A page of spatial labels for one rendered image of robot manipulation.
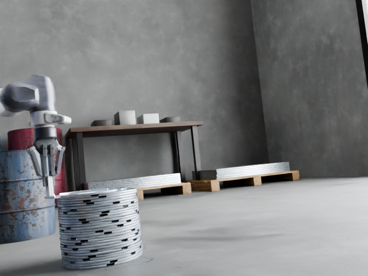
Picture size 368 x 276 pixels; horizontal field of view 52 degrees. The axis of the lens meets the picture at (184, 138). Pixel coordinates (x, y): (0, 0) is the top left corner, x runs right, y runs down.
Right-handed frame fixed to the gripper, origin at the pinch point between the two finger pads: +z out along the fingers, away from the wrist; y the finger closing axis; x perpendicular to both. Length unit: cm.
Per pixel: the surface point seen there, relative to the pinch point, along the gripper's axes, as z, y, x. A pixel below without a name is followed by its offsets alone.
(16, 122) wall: -74, -94, -347
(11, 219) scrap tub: 17, -9, -82
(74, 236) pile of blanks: 17.3, -4.7, 6.5
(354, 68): -90, -374, -61
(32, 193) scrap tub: 4, -20, -80
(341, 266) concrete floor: 28, -47, 77
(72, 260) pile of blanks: 25.6, -4.2, 4.7
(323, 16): -165, -386, -95
